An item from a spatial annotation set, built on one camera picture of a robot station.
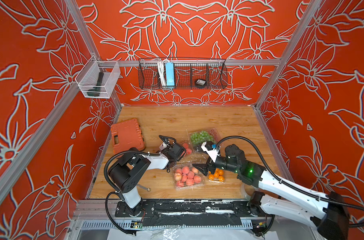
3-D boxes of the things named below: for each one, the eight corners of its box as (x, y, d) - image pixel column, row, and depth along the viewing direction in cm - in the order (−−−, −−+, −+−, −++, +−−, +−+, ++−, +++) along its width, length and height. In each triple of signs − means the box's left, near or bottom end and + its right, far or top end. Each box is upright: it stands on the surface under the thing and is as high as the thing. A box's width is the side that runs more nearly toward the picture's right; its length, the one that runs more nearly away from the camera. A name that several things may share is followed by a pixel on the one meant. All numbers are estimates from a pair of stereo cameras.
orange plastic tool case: (116, 159, 92) (113, 155, 88) (113, 128, 107) (110, 124, 103) (146, 149, 96) (144, 145, 92) (139, 121, 112) (137, 117, 108)
